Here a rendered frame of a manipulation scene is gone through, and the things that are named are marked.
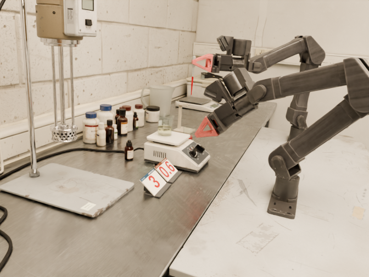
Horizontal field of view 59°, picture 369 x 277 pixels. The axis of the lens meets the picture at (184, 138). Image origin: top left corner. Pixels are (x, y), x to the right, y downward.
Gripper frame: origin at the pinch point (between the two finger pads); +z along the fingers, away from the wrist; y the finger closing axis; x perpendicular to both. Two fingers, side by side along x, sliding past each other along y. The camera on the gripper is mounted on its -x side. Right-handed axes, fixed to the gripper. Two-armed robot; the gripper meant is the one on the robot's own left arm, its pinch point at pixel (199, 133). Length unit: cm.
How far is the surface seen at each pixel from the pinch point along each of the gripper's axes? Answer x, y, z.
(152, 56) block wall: -50, -81, 36
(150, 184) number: 4.6, 19.9, 11.8
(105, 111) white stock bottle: -26.8, -13.7, 35.9
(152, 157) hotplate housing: -1.4, 1.5, 18.8
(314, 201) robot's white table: 33.5, 1.2, -19.4
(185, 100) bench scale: -19, -89, 37
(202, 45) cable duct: -51, -149, 27
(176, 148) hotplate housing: 0.3, 0.8, 9.5
